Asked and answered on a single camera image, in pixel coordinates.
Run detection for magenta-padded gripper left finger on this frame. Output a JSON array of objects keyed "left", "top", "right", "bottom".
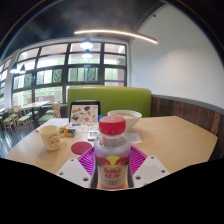
[{"left": 55, "top": 146, "right": 98, "bottom": 189}]

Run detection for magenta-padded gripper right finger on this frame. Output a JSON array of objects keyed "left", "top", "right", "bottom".
[{"left": 127, "top": 145, "right": 171, "bottom": 189}]

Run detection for red-capped clear drink bottle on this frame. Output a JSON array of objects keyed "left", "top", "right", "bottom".
[{"left": 90, "top": 115, "right": 132, "bottom": 191}]

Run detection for flat round red coaster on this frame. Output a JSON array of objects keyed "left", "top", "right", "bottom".
[{"left": 70, "top": 141, "right": 93, "bottom": 156}]

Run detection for cream ceramic mug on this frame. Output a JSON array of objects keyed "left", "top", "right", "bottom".
[{"left": 38, "top": 124, "right": 69, "bottom": 152}]

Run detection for white paper sheets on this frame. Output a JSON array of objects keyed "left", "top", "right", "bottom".
[{"left": 34, "top": 117, "right": 71, "bottom": 133}]

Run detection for white bowl of food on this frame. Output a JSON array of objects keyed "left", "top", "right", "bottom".
[{"left": 107, "top": 109, "right": 143, "bottom": 132}]

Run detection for black-framed tablet with stickers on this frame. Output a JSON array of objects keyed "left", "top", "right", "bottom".
[{"left": 68, "top": 100, "right": 102, "bottom": 125}]

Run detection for group of green-seated wooden chairs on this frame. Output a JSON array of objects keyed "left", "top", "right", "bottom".
[{"left": 1, "top": 101, "right": 63, "bottom": 135}]

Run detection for light wooden dining table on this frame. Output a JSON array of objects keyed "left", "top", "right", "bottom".
[{"left": 19, "top": 100, "right": 52, "bottom": 129}]

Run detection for group of pendant ceiling lamps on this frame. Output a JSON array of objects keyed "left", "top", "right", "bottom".
[{"left": 9, "top": 37, "right": 95, "bottom": 75}]

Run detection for long curved strip light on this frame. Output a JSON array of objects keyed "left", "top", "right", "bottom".
[{"left": 73, "top": 29, "right": 159, "bottom": 45}]

